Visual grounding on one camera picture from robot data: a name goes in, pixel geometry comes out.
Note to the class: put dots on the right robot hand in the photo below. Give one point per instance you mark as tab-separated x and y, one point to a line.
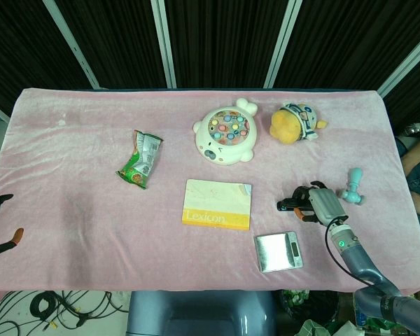
325	206

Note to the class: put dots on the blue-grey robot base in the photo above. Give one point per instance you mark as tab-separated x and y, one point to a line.
201	313

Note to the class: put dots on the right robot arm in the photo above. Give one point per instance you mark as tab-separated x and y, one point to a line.
365	266

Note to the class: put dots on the yellow Lexicon book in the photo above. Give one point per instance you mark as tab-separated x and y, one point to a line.
217	204

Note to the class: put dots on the teal toy hammer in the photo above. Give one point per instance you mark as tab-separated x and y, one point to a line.
352	188

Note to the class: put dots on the silver digital kitchen scale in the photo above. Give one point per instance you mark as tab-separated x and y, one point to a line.
278	251

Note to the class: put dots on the yellow plush toy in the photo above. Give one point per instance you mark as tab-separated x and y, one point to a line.
294	122

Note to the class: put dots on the pink velvet table cloth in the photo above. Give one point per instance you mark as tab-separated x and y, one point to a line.
91	217

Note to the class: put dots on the person in jeans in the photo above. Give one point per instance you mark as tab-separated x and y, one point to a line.
418	168

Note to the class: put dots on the white seal fishing toy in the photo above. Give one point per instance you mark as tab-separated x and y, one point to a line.
225	134

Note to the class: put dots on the green snack bag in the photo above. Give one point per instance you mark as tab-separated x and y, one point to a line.
141	159

